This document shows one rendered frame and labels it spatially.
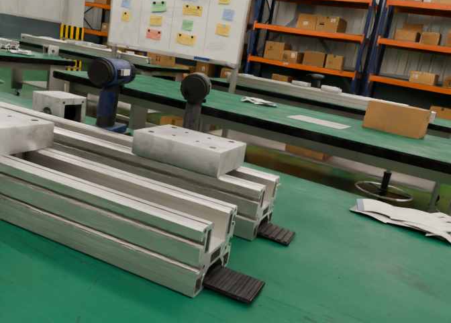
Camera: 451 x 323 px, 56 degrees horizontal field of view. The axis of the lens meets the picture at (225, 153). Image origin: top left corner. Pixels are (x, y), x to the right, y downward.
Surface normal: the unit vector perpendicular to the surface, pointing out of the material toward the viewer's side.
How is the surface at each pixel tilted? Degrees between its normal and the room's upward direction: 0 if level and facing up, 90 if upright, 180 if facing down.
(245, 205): 90
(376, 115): 89
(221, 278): 0
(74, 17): 90
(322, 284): 0
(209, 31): 90
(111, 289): 0
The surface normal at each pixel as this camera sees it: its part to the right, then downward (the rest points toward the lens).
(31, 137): 0.90, 0.23
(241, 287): 0.16, -0.96
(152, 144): -0.40, 0.14
